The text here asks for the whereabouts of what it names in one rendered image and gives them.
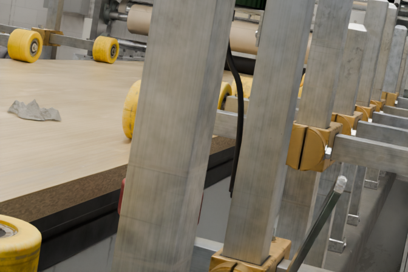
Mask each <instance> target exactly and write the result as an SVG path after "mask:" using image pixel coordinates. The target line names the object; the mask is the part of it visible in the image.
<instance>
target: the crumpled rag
mask: <svg viewBox="0 0 408 272"><path fill-rule="evenodd" d="M8 111H12V112H14V113H15V112H16V114H17V115H18V117H21V118H26V119H36V120H42V121H45V120H46V119H55V120H59V121H61V117H60V113H59V111H58V110H57V109H55V108H53V107H51V108H49V109H46V108H40V107H39V106H38V103H37V102H36V100H35V99H34V100H33V101H31V102H30V103H28V105H26V104H24V102H23V101H22V102H19V101H18V100H15V101H14V103H13V104H12V105H11V106H10V107H9V110H8Z"/></svg>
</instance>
